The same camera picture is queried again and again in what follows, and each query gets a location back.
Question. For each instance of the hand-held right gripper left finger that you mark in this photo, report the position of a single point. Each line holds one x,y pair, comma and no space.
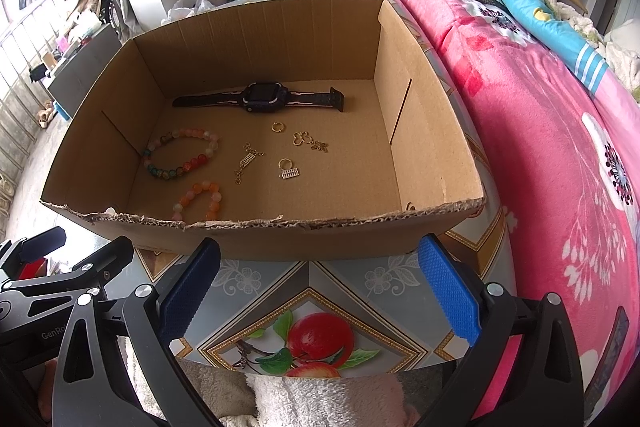
190,287

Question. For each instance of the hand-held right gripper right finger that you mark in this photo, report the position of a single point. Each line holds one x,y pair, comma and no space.
450,292

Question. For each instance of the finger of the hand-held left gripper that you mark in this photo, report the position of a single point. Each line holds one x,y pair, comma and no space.
42,243
95,264

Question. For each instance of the brown cardboard box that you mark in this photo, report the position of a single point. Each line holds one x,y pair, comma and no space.
350,177

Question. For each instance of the gold butterfly pendant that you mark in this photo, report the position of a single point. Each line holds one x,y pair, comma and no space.
321,146

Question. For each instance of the black smart watch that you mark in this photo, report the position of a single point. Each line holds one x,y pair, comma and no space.
257,97

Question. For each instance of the red bag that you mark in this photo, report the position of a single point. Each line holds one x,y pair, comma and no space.
32,268

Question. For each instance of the fruit patterned tablecloth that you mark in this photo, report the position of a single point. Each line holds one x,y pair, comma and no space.
340,277

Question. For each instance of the beige sandals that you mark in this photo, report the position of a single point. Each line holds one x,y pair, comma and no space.
45,114

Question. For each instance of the metal balcony railing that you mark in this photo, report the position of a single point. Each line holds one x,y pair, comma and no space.
15,107

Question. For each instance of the white fleece garment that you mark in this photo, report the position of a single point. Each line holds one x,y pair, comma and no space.
325,397

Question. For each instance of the pink floral blanket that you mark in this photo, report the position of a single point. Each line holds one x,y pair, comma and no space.
525,132

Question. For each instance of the grey cabinet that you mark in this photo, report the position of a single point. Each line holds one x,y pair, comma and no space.
85,67

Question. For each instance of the white plastic bag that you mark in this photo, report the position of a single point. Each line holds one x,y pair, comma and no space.
187,7

